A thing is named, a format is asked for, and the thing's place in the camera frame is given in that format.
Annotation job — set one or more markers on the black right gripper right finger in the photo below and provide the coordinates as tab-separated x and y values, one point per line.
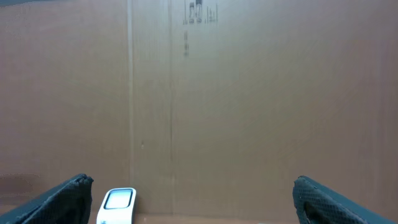
316	203

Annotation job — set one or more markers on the white barcode scanner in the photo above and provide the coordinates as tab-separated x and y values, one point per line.
118	207

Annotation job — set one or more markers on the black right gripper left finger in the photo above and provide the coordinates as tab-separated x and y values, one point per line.
68	203

